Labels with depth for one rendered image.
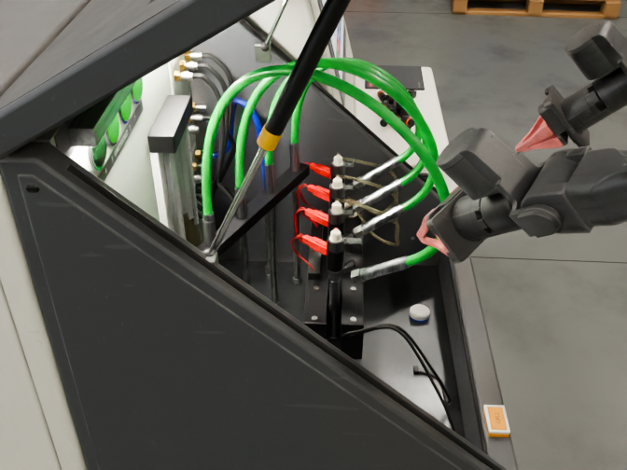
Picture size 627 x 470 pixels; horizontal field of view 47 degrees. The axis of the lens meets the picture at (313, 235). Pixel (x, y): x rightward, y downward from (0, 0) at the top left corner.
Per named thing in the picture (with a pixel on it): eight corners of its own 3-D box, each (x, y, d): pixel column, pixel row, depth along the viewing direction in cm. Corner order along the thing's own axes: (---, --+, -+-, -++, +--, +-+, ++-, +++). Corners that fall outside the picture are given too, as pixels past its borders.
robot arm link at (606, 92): (653, 96, 103) (649, 80, 107) (626, 61, 101) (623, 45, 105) (608, 122, 107) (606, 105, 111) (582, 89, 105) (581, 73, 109)
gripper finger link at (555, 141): (500, 118, 118) (550, 86, 113) (525, 150, 120) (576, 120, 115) (496, 137, 113) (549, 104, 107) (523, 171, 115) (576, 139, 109)
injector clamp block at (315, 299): (360, 388, 126) (364, 324, 117) (303, 386, 127) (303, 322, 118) (358, 269, 154) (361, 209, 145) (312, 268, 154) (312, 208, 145)
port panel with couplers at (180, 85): (203, 209, 133) (186, 47, 115) (185, 208, 133) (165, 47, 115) (215, 172, 144) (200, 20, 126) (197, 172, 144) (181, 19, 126)
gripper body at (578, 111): (541, 89, 113) (584, 62, 109) (578, 137, 116) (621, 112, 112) (540, 107, 108) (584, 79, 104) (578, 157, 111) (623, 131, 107)
